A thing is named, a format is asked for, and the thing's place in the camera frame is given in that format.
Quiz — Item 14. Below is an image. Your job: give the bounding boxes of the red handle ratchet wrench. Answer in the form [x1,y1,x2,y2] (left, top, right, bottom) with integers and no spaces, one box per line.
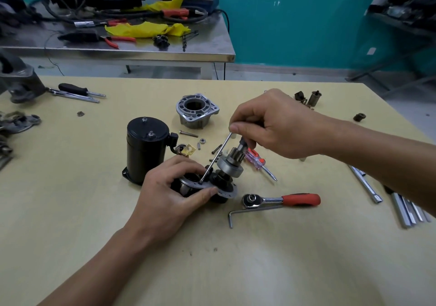
[241,193,322,210]

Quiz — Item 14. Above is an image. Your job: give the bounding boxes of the black hand tool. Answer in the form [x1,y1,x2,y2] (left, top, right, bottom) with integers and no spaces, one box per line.
[57,29,103,43]

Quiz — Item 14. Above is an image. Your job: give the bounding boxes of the set of chrome tool bars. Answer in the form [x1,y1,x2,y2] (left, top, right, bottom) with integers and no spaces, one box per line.
[384,185,433,229]

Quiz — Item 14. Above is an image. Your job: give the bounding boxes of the red clear handle screwdriver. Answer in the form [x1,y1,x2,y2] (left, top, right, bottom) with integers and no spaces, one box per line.
[246,148,278,182]

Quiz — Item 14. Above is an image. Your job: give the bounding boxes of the small yellow cloth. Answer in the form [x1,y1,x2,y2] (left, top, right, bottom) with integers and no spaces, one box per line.
[136,0,185,13]

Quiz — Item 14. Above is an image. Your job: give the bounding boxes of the black gear assembly with plate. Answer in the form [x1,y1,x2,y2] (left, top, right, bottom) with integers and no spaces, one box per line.
[170,165,238,205]

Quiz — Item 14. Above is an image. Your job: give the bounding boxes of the dark metal parts pile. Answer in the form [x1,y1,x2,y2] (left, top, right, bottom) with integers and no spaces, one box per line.
[0,135,15,171]

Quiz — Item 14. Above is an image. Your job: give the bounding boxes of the grey metal bracket part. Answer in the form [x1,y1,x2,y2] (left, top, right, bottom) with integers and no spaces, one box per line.
[0,111,42,135]

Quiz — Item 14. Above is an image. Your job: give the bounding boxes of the black handle screwdriver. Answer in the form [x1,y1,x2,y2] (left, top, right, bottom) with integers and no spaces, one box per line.
[58,83,107,98]

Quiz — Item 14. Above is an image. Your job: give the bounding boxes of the steel pinion drive gear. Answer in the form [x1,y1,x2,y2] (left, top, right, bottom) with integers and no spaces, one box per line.
[217,137,244,181]

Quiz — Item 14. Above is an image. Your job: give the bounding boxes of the orange handle tool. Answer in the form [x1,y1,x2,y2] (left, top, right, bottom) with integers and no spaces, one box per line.
[161,7,205,21]

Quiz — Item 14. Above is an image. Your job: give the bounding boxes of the red handle pliers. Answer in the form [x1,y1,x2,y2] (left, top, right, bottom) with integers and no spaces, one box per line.
[100,35,137,50]

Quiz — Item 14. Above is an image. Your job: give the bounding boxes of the chrome tool with red handle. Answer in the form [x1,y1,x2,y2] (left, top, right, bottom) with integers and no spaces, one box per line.
[74,18,129,28]

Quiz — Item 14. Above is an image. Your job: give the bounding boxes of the slim metal shaft screwdriver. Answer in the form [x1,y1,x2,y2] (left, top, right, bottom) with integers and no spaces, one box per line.
[199,120,265,184]

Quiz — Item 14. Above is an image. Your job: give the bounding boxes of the chrome tubular socket wrench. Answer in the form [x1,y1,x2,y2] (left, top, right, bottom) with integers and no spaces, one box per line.
[349,165,384,204]

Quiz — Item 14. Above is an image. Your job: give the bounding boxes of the black toothed gear part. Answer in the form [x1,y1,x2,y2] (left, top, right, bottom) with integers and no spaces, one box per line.
[152,34,170,49]

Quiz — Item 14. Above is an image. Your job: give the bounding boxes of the large grey metal casting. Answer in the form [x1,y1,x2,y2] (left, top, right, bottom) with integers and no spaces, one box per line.
[0,48,47,104]

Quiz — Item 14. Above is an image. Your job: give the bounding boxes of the black starter motor cylinder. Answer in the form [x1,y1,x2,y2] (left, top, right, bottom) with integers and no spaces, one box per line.
[122,116,180,186]

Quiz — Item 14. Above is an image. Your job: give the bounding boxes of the person's left forearm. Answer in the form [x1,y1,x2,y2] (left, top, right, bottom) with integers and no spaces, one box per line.
[37,226,161,306]

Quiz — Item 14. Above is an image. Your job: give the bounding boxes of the chrome flat wrench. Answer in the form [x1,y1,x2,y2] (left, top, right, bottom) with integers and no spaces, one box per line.
[46,87,101,104]

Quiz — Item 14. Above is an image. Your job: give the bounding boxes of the person's right forearm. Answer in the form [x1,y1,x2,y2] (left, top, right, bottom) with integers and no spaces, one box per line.
[320,112,436,216]

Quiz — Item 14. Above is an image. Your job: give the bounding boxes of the grey aluminium flange housing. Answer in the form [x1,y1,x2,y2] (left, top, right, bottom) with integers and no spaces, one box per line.
[175,93,220,130]

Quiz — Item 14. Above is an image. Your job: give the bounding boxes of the dark metal shelf rack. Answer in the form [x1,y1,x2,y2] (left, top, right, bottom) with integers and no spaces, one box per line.
[346,0,436,98]

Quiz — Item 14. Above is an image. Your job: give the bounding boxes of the steel hex key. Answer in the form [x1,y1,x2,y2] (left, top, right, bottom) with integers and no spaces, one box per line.
[228,204,284,229]

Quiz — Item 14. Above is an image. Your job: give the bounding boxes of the stainless steel work table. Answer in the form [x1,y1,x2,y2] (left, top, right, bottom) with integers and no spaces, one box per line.
[0,0,236,78]

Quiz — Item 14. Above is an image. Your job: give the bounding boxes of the person's right hand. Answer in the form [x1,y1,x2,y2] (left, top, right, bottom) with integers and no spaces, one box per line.
[229,89,329,160]

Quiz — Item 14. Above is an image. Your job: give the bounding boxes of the person's left hand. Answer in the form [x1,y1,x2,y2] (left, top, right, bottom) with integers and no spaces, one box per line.
[127,155,218,246]

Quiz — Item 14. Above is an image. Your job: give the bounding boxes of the large yellow cloth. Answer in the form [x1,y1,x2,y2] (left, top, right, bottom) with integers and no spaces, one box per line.
[104,22,191,39]

